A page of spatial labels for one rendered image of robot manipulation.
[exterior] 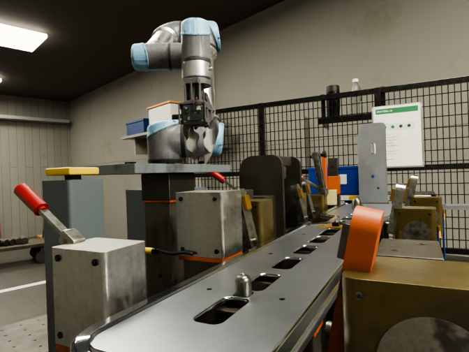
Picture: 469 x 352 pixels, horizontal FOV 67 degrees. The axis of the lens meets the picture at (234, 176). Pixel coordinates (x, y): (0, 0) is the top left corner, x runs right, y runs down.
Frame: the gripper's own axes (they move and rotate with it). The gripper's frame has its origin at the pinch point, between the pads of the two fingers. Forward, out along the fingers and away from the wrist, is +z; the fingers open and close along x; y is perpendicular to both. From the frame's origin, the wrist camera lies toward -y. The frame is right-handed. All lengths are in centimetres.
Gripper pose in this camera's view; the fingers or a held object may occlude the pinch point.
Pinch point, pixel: (202, 158)
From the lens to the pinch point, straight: 94.5
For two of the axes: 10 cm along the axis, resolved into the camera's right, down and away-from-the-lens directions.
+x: 9.8, -0.3, -2.1
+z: 0.3, 10.0, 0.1
